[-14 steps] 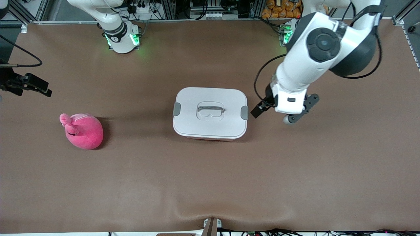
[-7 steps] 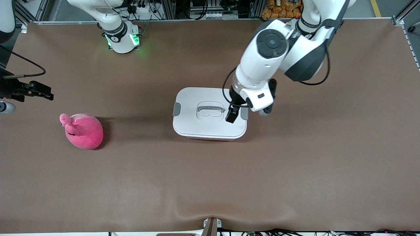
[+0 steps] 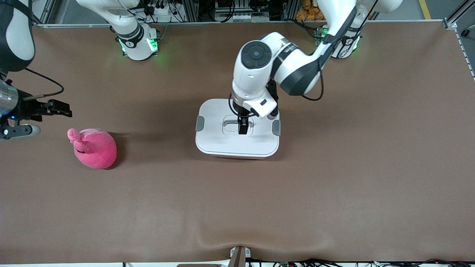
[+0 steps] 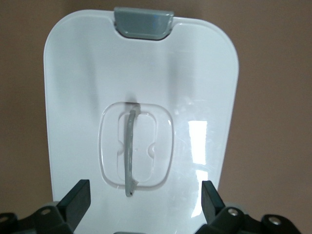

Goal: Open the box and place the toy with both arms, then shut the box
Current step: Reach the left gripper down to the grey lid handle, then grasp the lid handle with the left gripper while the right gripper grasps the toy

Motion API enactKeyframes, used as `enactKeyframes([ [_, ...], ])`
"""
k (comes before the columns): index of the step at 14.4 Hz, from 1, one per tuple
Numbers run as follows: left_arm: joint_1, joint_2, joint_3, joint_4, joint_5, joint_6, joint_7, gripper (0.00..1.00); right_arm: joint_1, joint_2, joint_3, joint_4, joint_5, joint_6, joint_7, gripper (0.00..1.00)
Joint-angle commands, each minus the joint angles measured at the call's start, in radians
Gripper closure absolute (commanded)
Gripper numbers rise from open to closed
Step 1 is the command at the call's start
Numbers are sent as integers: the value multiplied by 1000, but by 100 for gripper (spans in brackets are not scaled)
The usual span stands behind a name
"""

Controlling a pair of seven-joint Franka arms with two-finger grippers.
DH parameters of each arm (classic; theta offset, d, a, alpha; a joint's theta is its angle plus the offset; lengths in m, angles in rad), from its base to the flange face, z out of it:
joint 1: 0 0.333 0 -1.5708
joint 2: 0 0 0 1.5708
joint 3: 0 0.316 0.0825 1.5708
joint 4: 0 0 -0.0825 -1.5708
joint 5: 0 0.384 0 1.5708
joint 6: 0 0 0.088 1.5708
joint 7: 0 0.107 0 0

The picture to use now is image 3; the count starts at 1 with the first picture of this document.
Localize white box lid grey latches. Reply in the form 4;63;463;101
195;98;281;158

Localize pink plush toy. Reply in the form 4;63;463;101
67;128;118;170

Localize translucent pink storage box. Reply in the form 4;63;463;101
209;155;267;160

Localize orange toy pile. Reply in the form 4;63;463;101
296;0;325;21

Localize brown table mat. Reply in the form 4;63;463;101
0;20;475;264

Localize white power strip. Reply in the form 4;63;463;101
143;4;175;18

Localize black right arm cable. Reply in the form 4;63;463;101
23;68;65;101

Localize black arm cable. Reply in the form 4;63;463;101
23;68;65;101
227;56;324;118

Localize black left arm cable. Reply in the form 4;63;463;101
227;56;324;118

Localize silver table edge rail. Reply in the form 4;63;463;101
33;19;446;28

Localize aluminium frame post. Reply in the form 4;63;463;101
33;0;56;26
443;0;475;29

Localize brown camera stand post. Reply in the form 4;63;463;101
228;246;252;267

